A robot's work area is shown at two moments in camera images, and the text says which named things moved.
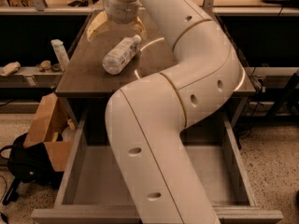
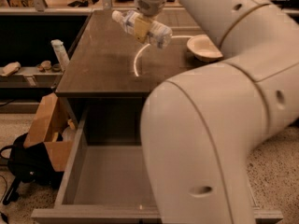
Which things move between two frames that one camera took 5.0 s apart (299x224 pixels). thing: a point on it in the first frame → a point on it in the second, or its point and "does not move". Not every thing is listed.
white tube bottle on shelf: [61, 53] does not move
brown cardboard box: [49, 116] does not move
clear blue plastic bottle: [121, 54] → [160, 34]
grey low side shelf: [30, 77] does not move
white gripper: [120, 9] → [149, 6]
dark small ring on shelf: [56, 67] does not move
